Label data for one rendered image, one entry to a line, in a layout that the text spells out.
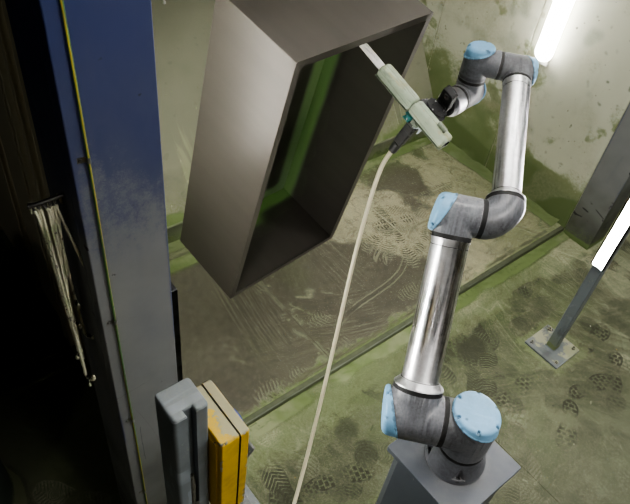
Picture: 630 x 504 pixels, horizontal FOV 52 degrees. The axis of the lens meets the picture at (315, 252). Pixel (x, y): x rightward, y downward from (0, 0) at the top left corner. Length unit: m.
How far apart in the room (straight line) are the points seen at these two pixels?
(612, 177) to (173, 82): 2.39
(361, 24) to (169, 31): 1.62
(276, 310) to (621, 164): 1.99
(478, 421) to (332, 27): 1.20
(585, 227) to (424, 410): 2.37
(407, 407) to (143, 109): 1.14
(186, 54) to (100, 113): 2.30
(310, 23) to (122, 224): 0.88
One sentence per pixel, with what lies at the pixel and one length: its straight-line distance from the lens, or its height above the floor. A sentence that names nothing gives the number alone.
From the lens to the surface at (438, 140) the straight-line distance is 1.98.
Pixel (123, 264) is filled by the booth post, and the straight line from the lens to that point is 1.45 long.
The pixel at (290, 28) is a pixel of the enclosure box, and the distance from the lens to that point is 1.90.
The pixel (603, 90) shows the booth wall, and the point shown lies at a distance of 3.77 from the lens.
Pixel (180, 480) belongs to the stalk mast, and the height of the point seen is 1.46.
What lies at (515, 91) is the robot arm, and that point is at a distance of 2.15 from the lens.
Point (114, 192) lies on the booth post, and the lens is 1.31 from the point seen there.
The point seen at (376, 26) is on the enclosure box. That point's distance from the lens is 2.03.
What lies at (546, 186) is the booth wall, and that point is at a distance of 4.12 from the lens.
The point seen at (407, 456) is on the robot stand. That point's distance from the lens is 2.14.
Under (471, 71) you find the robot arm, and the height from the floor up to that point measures 1.50.
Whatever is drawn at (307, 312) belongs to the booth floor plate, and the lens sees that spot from 3.19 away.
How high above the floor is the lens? 2.48
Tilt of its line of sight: 44 degrees down
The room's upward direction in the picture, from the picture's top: 9 degrees clockwise
